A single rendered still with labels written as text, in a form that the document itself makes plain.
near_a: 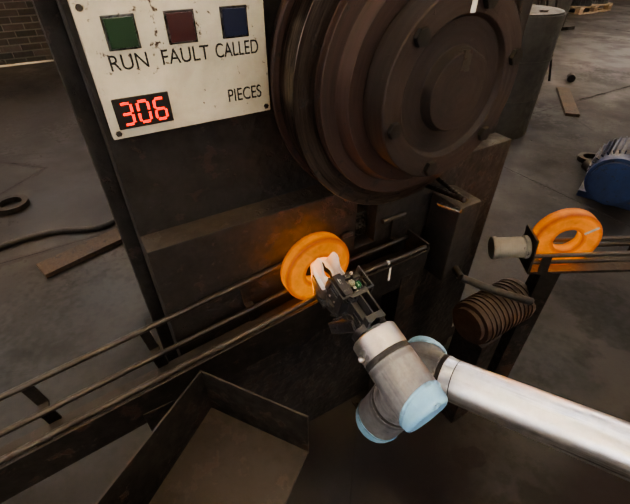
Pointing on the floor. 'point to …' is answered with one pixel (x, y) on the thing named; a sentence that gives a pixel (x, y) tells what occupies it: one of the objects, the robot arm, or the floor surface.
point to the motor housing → (484, 328)
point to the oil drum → (531, 69)
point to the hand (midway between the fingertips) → (316, 259)
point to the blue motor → (618, 173)
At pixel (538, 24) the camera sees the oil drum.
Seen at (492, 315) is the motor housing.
